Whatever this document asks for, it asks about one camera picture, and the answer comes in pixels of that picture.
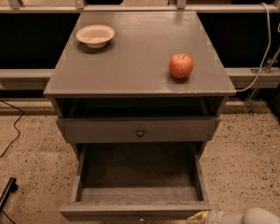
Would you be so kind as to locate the padded gripper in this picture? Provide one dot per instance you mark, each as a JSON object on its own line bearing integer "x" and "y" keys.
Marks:
{"x": 213, "y": 217}

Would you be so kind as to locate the grey upper drawer with knob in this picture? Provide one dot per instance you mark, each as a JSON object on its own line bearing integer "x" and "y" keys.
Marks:
{"x": 138, "y": 130}

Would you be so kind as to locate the grey wooden drawer cabinet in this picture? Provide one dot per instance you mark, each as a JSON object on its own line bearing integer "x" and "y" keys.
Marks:
{"x": 130, "y": 77}

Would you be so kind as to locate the red apple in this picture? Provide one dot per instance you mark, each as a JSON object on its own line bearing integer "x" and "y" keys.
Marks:
{"x": 181, "y": 65}

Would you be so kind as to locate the black metal stand leg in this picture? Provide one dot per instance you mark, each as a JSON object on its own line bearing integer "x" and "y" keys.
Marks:
{"x": 11, "y": 187}

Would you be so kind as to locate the white shallow bowl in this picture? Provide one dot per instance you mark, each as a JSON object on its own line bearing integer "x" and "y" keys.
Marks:
{"x": 95, "y": 36}

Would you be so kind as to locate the metal bracket strut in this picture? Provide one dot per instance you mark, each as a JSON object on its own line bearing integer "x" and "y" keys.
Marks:
{"x": 264, "y": 70}

